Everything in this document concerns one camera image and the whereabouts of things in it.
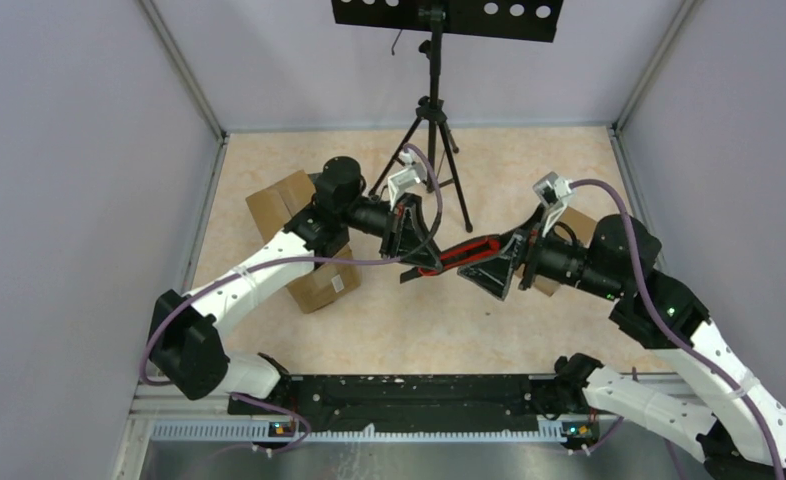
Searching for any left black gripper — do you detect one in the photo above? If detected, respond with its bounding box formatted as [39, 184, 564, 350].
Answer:
[341, 192, 446, 272]

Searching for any red black utility knife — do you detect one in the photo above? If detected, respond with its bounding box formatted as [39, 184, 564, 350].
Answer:
[399, 234, 500, 284]

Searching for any large cardboard box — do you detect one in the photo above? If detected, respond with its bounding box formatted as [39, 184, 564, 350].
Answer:
[245, 170, 361, 314]

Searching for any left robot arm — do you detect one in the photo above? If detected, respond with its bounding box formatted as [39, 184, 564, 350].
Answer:
[142, 146, 443, 414]

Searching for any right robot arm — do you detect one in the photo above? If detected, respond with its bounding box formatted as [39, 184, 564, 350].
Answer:
[451, 214, 786, 479]

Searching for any small cardboard box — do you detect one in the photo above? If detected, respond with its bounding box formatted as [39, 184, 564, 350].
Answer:
[515, 207, 596, 298]

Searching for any black tripod stand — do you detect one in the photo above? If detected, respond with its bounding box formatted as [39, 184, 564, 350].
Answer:
[369, 1, 474, 233]

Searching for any black perforated plate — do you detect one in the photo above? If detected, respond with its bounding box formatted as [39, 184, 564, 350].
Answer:
[331, 0, 564, 43]

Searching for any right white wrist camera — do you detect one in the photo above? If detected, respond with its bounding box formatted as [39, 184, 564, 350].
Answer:
[533, 172, 574, 238]

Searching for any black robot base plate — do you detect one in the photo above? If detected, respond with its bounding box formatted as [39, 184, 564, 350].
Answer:
[266, 374, 602, 444]

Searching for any grey cable duct rail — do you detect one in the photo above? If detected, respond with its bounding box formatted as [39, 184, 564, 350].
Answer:
[150, 420, 567, 443]

